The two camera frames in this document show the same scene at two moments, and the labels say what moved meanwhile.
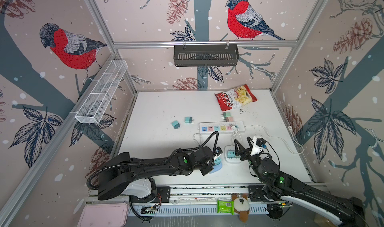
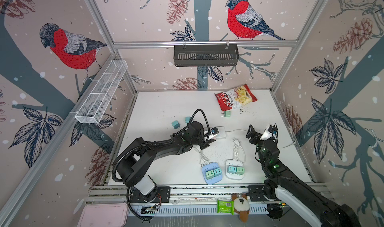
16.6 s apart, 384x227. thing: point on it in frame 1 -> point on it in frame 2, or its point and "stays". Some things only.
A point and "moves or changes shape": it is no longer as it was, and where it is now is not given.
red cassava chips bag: x=235 y=97 stays
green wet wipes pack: x=225 y=206 stays
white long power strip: x=225 y=127 moves or changes shape
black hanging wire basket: x=202 y=55 stays
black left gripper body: x=205 y=168 -> x=200 y=140
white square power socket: x=230 y=160 -> x=236 y=162
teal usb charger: x=217 y=161 -> x=217 y=172
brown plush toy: x=241 y=206 stays
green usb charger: x=226 y=114 stays
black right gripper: x=247 y=154 -> x=257 y=137
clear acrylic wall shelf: x=102 y=87 stays
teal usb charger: x=230 y=154 -> x=231 y=169
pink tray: x=108 y=215 stays
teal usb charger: x=188 y=119 stays
